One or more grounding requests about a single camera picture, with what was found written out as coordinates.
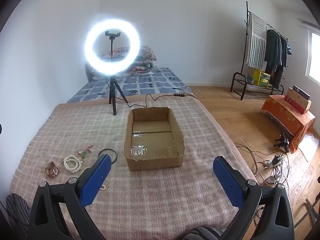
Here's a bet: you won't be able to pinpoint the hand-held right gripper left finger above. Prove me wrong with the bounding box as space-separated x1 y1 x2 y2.
29 154 112 240

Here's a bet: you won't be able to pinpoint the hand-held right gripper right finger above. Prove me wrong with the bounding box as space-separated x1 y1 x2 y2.
213 156 295 240

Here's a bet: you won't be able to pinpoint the twisted pearl bracelet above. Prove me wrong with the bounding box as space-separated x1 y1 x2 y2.
62 155 83 173

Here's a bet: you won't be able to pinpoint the jade pendant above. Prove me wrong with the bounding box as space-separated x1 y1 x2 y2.
75 142 96 158

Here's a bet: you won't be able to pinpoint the red watch strap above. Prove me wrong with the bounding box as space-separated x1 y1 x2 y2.
45 162 60 178

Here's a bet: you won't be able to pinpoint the cardboard box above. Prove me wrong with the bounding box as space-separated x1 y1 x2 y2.
124 107 185 172

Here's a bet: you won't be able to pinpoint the white power strip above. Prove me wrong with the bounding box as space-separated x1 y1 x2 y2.
265 155 284 168

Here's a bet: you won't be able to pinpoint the black folded stand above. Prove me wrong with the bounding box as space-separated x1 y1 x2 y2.
275 132 293 153

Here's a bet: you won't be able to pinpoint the black tripod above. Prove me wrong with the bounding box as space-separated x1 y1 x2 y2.
108 76 129 116

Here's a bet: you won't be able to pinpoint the orange cloth covered table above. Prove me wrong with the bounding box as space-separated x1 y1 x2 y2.
260 94 317 154

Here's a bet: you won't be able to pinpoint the red flat box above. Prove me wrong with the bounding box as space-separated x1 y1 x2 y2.
284 95 309 115

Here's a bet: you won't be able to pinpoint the yellow plastic crate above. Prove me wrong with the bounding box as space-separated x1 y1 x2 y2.
252 69 271 88

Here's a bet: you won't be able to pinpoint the stacked flat boxes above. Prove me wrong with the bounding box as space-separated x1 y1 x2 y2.
287 85 312 110

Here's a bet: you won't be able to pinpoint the bed with blue patterned sheet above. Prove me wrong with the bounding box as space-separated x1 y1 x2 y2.
66 67 198 103

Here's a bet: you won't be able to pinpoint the floral folded quilt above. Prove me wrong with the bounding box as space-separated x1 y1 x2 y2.
89 61 154 80

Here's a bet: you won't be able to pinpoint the dark hanging clothes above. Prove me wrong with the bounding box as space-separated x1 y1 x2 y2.
264 29 288 89

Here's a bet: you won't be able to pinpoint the striped hanging towel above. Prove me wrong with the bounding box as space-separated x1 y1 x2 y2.
246 12 267 70

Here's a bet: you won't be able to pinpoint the black metal clothes rack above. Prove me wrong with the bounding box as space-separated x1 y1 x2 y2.
230 1 289 101

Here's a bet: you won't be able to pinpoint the window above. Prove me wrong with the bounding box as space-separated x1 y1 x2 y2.
305 29 320 83

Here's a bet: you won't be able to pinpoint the black ring bangle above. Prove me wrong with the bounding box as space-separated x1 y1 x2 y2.
98 149 117 165

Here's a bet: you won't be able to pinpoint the tangle of floor cables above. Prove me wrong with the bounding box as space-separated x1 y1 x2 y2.
236 139 290 188

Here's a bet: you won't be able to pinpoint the black ring light cable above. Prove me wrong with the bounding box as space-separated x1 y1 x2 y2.
120 93 198 108

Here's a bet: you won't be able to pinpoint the white ring light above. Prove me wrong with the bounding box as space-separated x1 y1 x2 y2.
84 19 141 77

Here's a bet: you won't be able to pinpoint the black phone holder mount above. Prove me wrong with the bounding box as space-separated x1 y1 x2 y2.
105 31 121 62

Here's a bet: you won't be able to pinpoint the curtain rail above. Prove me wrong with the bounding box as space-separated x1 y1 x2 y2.
297 17 320 30

